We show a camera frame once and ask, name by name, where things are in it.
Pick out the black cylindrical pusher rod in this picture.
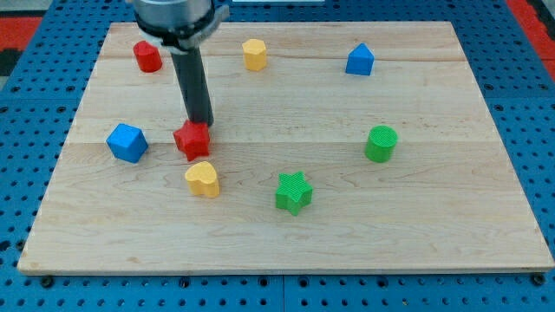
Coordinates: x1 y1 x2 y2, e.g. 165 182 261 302
172 48 214 127

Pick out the red star block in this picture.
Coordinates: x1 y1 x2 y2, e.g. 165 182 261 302
173 120 210 161

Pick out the yellow heart block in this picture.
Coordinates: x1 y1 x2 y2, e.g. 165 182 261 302
185 161 220 198

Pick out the green star block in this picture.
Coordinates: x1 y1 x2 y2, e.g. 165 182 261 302
275 172 313 216

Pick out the red cylinder block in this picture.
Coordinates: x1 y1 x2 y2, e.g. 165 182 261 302
133 41 162 73

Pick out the yellow hexagon block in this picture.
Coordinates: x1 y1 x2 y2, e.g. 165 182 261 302
242 39 267 71

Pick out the blue cube block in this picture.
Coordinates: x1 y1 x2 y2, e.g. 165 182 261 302
106 123 148 163

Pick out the blue pentagon block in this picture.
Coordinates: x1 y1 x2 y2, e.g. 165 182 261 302
345 43 375 76

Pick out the wooden board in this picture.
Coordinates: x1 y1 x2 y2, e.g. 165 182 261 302
18 22 554 276

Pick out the green cylinder block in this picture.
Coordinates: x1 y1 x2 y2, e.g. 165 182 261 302
364 125 398 163

